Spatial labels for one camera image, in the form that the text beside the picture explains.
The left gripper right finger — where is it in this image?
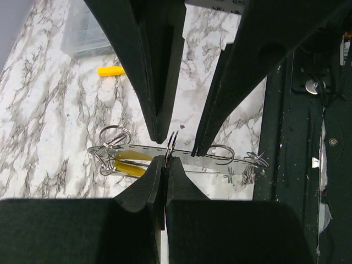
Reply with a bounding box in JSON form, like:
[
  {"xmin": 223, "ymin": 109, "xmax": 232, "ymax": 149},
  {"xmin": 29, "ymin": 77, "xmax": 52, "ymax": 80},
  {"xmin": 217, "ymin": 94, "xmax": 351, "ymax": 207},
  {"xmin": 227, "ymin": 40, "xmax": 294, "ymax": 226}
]
[{"xmin": 166, "ymin": 157, "xmax": 314, "ymax": 263}]

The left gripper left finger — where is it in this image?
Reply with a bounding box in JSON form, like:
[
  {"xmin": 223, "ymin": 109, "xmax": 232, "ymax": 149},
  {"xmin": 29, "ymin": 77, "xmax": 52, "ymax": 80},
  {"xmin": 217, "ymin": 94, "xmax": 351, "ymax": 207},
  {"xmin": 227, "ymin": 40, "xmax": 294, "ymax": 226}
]
[{"xmin": 1, "ymin": 156, "xmax": 165, "ymax": 263}]

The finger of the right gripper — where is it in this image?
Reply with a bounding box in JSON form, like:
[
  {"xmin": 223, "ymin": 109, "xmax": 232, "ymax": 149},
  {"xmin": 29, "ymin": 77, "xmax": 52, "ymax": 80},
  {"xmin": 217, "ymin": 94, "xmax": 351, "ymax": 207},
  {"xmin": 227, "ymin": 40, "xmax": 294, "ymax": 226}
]
[
  {"xmin": 85, "ymin": 0, "xmax": 186, "ymax": 144},
  {"xmin": 192, "ymin": 0, "xmax": 351, "ymax": 156}
]

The yellow key tag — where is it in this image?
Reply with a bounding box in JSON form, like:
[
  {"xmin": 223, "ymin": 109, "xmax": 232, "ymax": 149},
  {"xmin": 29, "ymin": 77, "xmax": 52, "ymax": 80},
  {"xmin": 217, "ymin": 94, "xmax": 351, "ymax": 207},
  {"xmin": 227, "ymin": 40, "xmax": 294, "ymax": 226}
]
[{"xmin": 114, "ymin": 150, "xmax": 153, "ymax": 178}]

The large grey metal keyring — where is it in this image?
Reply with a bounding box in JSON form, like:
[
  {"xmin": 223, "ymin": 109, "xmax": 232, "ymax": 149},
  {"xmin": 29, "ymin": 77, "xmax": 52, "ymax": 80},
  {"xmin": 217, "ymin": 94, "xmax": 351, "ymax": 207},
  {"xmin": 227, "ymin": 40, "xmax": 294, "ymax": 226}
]
[{"xmin": 87, "ymin": 125, "xmax": 267, "ymax": 185}]

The blue key tag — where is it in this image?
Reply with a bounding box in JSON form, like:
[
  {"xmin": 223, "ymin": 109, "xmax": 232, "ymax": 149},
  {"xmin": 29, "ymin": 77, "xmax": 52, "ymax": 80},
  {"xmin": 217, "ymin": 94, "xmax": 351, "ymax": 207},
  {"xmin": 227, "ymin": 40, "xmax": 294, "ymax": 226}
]
[{"xmin": 254, "ymin": 152, "xmax": 270, "ymax": 168}]

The clear plastic screw box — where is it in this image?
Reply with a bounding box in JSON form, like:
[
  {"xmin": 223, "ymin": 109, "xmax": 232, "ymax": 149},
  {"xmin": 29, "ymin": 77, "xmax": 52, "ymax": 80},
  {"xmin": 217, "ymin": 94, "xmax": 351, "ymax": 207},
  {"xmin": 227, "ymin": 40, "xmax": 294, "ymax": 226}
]
[{"xmin": 60, "ymin": 1, "xmax": 114, "ymax": 59}]

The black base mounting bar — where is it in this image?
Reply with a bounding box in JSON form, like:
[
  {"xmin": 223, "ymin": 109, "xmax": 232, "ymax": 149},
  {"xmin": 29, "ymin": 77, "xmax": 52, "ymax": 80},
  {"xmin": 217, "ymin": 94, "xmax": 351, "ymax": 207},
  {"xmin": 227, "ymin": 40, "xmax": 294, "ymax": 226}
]
[{"xmin": 252, "ymin": 46, "xmax": 352, "ymax": 264}]

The yellow handled screwdriver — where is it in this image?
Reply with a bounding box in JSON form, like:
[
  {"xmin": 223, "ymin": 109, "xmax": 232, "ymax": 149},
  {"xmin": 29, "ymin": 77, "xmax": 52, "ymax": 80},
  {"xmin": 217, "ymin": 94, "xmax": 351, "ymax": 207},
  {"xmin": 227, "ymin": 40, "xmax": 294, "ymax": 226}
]
[{"xmin": 97, "ymin": 66, "xmax": 125, "ymax": 76}]

